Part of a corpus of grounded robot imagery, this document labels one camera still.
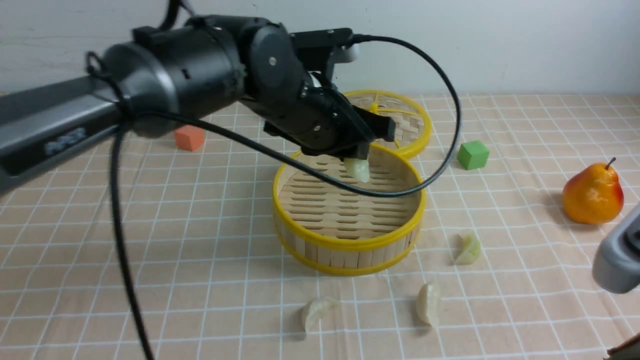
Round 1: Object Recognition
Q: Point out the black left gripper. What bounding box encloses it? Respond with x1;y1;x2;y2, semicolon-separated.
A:
240;70;396;156

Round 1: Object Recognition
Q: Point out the pale green dumpling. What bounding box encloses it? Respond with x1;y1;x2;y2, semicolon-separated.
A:
343;158;370;183
454;233;482;265

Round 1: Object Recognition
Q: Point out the white dumpling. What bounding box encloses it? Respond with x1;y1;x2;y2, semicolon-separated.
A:
414;279;442;328
301;296;340;335

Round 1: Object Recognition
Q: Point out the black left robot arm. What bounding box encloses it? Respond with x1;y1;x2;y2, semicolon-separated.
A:
1;14;396;195

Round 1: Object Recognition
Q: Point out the yellow bamboo steamer lid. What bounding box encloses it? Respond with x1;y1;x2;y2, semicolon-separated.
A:
344;89;433;159

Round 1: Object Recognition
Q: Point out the yellow bamboo steamer tray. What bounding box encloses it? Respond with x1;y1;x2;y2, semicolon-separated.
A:
272;164;427;276

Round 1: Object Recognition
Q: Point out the green foam cube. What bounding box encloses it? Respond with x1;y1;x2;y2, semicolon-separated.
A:
457;140;490;171

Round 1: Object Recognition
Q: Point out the checkered beige tablecloth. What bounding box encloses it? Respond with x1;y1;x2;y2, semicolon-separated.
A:
0;94;640;360

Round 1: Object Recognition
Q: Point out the orange foam cube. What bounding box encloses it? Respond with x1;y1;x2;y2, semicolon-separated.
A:
173;125;206;152

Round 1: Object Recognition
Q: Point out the orange yellow toy pear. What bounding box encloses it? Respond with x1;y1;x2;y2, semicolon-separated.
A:
562;157;625;225

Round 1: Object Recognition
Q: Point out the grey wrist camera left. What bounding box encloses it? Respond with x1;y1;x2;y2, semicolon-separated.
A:
290;27;360;73

